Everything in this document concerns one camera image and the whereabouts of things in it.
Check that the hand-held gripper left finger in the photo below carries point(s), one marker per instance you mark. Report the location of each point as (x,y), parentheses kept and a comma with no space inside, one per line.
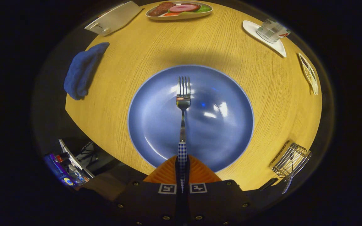
(146,201)

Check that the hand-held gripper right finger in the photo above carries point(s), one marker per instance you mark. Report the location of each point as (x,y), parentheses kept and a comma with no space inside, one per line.
(218,201)

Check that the person's leg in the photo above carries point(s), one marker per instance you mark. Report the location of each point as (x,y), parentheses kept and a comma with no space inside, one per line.
(105,185)

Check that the blue round plate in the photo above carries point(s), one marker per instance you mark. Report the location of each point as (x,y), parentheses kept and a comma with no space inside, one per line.
(225,131)

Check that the blue purple box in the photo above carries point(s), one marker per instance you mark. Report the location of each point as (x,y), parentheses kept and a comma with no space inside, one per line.
(57,169)

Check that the blue folded cloth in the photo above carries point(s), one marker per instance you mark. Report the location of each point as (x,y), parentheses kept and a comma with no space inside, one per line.
(80,72)

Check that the white divided bean tray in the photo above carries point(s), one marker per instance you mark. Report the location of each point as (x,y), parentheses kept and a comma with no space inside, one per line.
(308,73)

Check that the white square coaster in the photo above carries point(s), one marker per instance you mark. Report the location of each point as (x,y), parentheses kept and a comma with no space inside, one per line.
(278,47)

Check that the white bottle green cap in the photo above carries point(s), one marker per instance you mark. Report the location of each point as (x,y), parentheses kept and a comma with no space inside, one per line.
(272,29)

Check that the white toaster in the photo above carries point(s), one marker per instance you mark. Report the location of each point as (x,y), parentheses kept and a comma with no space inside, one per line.
(118,18)

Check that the oval food plate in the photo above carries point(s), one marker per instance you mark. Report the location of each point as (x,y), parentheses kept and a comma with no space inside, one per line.
(181,18)

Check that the orange carrot slice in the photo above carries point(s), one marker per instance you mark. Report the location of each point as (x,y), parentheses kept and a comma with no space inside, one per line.
(171,14)

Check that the brown sausage piece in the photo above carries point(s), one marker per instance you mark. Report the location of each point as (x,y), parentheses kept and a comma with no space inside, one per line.
(161,8)

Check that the green lettuce leaf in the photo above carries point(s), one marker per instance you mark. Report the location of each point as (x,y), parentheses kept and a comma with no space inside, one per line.
(203,8)

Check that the pink ham slice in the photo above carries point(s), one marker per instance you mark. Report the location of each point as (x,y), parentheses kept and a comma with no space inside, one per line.
(184,8)

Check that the black table bracket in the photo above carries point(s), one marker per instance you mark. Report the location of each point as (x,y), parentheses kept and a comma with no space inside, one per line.
(267,184)

